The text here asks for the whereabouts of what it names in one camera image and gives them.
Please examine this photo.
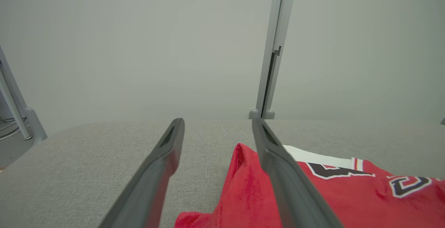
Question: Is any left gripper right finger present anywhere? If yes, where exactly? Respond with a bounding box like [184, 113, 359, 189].
[252, 117, 344, 228]

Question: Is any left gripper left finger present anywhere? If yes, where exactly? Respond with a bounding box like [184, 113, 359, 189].
[98, 118, 185, 228]

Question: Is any thin floor cable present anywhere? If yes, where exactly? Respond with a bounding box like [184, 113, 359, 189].
[0, 116, 29, 140]

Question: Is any grey metal partition post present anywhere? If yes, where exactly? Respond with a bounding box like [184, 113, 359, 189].
[0, 46, 48, 143]
[249, 0, 298, 120]

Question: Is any red basketball jersey striped trim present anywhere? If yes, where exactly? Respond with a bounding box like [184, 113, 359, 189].
[174, 143, 445, 228]

